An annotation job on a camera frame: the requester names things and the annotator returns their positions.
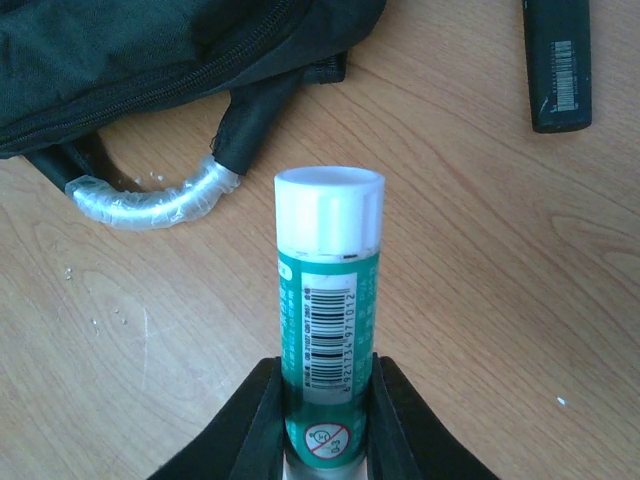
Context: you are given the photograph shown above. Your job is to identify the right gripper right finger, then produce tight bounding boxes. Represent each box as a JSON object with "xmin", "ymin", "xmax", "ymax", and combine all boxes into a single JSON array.
[{"xmin": 367, "ymin": 355, "xmax": 498, "ymax": 480}]

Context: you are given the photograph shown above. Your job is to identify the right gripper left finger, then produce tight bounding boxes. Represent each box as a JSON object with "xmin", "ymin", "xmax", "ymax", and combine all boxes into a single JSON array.
[{"xmin": 151, "ymin": 357, "xmax": 284, "ymax": 480}]

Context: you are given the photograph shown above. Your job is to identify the white green glue stick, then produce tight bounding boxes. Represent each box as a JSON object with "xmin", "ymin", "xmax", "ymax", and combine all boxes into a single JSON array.
[{"xmin": 274, "ymin": 166, "xmax": 385, "ymax": 479}]

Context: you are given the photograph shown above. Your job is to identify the black student bag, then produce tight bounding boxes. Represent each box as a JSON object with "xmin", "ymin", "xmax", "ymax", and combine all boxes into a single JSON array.
[{"xmin": 1, "ymin": 1, "xmax": 385, "ymax": 231}]

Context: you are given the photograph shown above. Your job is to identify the green cap black highlighter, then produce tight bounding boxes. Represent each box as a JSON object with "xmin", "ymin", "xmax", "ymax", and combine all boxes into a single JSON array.
[{"xmin": 522, "ymin": 0, "xmax": 592, "ymax": 134}]

